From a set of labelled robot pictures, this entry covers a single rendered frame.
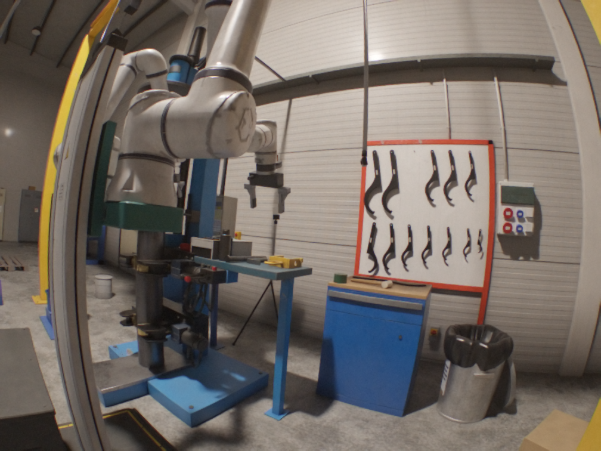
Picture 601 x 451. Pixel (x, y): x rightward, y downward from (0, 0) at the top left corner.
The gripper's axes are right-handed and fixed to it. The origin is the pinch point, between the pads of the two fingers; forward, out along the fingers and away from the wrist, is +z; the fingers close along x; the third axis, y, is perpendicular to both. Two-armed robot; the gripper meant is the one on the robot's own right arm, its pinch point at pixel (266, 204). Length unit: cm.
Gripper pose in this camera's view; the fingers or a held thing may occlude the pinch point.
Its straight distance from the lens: 115.3
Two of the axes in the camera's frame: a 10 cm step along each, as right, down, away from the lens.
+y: -4.4, 3.4, -8.3
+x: 9.0, 1.8, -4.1
